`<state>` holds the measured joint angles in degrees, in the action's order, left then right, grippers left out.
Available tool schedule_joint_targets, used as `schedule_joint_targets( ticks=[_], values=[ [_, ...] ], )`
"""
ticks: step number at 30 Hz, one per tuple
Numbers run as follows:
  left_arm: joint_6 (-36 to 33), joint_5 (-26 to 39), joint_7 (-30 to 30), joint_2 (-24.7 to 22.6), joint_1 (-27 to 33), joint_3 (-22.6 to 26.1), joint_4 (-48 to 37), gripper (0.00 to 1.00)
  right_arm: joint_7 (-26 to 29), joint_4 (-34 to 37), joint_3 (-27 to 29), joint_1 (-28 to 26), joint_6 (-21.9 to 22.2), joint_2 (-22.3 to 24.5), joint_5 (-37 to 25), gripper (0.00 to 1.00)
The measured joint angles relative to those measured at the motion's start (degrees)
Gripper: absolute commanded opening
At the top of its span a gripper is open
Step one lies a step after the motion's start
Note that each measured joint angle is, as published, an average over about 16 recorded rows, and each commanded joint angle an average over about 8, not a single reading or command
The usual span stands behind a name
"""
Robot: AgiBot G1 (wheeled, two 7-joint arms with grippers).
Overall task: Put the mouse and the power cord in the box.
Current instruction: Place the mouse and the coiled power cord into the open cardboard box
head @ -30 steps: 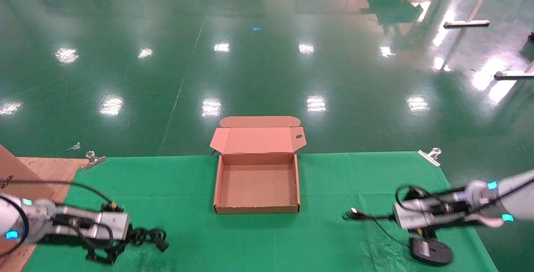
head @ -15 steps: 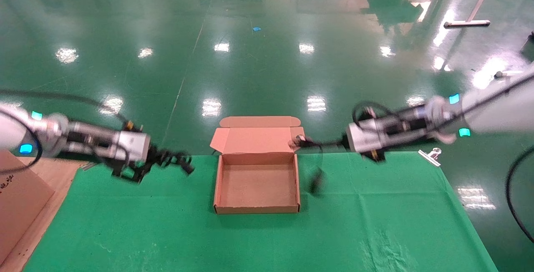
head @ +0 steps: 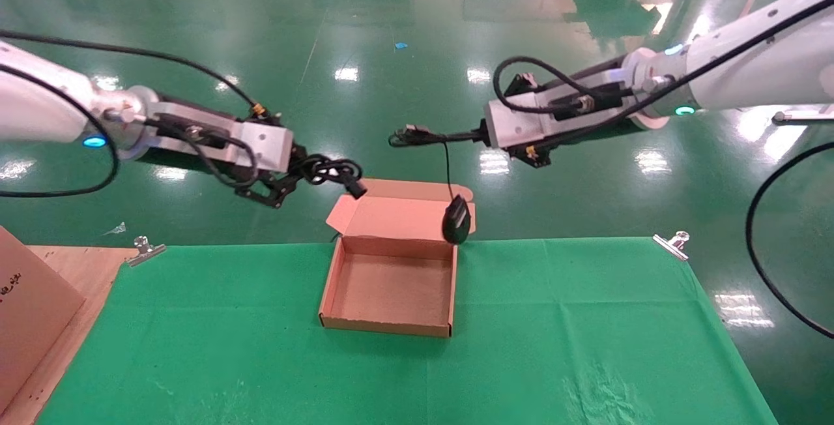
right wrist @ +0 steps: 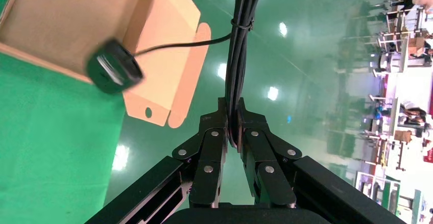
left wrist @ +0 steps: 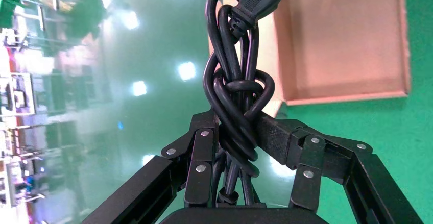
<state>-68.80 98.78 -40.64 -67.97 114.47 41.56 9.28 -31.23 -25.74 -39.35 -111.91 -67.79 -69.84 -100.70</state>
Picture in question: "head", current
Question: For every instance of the white table foot bar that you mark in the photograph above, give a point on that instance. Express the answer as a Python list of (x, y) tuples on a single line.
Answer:
[(801, 117)]

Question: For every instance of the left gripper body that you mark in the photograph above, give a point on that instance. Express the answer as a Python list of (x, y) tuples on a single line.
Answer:
[(267, 148)]

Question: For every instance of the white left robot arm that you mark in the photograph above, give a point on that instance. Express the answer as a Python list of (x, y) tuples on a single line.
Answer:
[(45, 99)]

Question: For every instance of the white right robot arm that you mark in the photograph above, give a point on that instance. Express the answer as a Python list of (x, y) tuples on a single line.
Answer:
[(749, 66)]

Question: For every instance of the large brown cardboard carton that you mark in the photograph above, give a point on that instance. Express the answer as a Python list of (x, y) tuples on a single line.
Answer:
[(29, 307)]

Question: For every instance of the clear tape scrap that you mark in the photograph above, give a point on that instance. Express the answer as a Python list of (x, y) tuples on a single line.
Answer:
[(116, 229)]

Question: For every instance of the silver binder clip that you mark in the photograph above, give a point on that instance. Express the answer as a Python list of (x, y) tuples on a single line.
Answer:
[(671, 246), (146, 252)]

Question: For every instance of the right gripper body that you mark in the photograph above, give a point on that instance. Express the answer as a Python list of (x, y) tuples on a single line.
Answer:
[(521, 122)]

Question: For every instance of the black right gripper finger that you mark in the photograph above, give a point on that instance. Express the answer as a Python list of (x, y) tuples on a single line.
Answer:
[(531, 154), (479, 130)]

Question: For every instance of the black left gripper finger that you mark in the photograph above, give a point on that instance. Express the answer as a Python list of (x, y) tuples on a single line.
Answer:
[(301, 161), (270, 193)]

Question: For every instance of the open brown cardboard mailer box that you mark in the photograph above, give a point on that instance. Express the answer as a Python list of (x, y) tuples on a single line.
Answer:
[(391, 288)]

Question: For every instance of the green table cloth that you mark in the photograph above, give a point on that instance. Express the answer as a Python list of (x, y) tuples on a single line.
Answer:
[(391, 379)]

